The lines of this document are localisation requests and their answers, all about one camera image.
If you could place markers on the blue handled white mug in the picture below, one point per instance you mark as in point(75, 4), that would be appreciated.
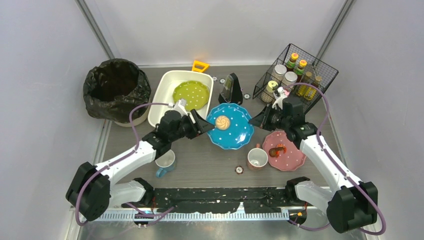
point(166, 163)

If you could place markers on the brown poker chip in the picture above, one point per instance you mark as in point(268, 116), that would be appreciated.
point(239, 170)

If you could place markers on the red sauce bottle yellow cap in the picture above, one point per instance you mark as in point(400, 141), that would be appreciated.
point(299, 69)

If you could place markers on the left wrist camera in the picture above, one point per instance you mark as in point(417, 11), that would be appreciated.
point(179, 106)

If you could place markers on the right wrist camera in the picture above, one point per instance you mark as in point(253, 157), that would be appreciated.
point(279, 96)

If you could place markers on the black wire basket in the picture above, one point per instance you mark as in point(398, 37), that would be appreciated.
point(317, 67)

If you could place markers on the orange handled white mug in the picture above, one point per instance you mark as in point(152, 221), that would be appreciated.
point(257, 158)

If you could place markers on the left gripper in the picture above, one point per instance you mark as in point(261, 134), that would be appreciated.
point(193, 124)

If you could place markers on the black bag lined trash bin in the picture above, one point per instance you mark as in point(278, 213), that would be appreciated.
point(113, 89)

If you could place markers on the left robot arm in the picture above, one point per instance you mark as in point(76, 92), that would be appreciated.
point(95, 188)

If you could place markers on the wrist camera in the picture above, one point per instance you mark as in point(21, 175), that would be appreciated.
point(179, 106)
point(279, 96)

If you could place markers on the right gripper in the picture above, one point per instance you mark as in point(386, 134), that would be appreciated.
point(269, 117)

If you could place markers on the blue polka dot plate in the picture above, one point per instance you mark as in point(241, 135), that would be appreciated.
point(239, 131)

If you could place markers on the white rectangular basin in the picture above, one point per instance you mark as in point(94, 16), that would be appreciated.
point(169, 81)

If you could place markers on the black base mat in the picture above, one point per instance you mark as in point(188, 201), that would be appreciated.
point(224, 200)

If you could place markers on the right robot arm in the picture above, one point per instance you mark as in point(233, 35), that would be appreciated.
point(350, 203)

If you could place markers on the orange plastic handle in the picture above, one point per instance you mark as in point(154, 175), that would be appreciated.
point(199, 66)

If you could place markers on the brown and orange food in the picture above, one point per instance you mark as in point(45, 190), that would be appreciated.
point(275, 151)

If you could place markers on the green polka dot plate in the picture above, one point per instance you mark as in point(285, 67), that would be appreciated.
point(194, 92)

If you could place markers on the grain jar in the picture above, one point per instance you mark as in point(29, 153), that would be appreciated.
point(278, 72)
point(289, 78)

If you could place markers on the pink polka dot plate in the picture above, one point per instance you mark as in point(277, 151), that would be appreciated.
point(288, 159)

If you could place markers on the yellow lid spice shaker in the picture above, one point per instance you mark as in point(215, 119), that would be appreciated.
point(269, 91)

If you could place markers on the beige bun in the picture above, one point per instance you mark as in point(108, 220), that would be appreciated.
point(222, 122)

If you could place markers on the yellow label oil bottle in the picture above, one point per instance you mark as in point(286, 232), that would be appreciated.
point(312, 88)

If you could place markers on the black metronome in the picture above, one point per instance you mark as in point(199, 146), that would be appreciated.
point(231, 91)

